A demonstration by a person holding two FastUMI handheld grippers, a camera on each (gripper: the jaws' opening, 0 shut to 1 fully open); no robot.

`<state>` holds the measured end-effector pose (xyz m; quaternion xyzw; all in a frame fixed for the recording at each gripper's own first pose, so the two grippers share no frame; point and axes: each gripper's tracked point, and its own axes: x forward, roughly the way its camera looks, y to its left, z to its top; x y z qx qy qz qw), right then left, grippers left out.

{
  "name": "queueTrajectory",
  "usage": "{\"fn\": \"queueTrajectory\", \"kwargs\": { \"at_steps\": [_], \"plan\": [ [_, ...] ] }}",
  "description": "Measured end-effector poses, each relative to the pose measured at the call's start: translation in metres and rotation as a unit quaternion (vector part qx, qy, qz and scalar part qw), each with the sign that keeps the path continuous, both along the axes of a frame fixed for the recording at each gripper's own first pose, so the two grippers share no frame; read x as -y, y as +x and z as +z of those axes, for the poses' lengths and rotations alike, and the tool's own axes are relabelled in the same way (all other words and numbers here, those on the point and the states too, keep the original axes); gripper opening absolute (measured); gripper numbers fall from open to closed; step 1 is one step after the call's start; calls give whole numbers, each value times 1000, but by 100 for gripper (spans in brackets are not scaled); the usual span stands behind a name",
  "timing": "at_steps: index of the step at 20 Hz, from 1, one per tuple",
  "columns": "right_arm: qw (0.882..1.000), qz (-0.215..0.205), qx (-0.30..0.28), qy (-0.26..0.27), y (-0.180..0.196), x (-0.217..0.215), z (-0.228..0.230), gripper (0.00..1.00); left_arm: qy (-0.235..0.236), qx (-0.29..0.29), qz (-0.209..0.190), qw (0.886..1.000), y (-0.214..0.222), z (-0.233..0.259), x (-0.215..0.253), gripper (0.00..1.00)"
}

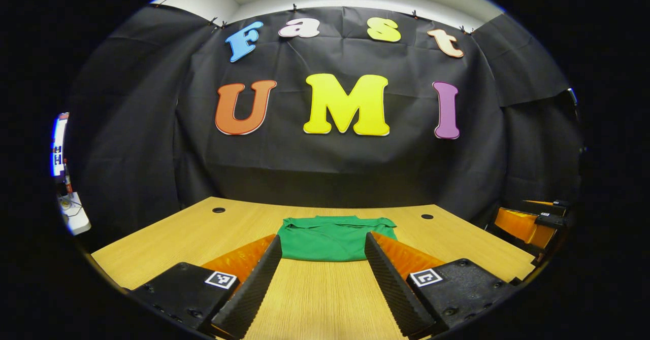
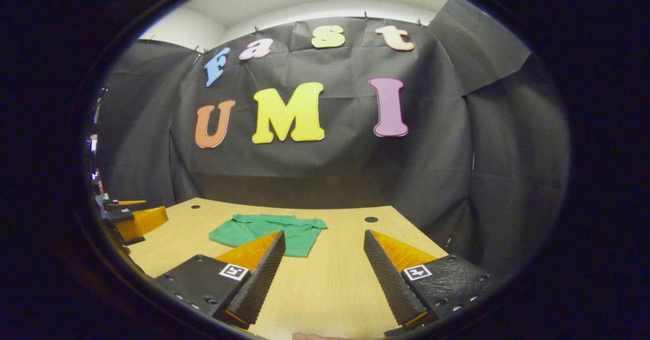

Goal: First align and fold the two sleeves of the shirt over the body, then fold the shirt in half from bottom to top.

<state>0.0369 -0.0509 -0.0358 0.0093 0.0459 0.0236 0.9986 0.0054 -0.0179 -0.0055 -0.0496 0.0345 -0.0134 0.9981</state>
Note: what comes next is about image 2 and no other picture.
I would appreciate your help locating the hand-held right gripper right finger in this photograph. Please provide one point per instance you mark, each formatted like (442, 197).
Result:
(388, 279)

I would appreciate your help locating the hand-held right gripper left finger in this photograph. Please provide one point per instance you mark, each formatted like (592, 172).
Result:
(259, 279)

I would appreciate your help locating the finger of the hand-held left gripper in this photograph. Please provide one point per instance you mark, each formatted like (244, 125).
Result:
(127, 205)
(142, 223)

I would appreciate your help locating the green T-shirt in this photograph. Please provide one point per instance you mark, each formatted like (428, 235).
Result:
(254, 228)

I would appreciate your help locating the lit screen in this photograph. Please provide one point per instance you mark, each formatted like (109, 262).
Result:
(94, 143)

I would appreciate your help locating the black backdrop cloth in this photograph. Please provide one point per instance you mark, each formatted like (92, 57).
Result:
(330, 167)

